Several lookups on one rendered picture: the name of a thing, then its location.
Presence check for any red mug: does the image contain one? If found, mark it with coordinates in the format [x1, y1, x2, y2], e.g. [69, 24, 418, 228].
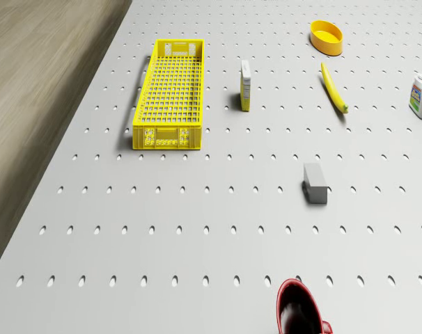
[276, 277, 335, 334]

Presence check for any banana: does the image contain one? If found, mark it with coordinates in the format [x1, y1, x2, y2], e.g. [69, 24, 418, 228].
[320, 62, 350, 115]

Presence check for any yellow basket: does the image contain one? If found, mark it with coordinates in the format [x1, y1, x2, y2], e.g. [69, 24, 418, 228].
[132, 38, 205, 151]

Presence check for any grey cube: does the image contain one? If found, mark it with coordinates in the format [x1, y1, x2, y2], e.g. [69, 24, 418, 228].
[303, 162, 329, 205]

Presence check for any small white bottle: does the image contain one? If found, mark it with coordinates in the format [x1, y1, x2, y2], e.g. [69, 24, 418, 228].
[408, 73, 422, 121]

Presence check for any yellow and white carton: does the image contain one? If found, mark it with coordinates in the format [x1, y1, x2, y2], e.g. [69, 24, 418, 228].
[240, 59, 252, 113]

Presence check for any yellow bowl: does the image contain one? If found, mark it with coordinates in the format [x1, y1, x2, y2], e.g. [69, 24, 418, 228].
[309, 19, 344, 57]

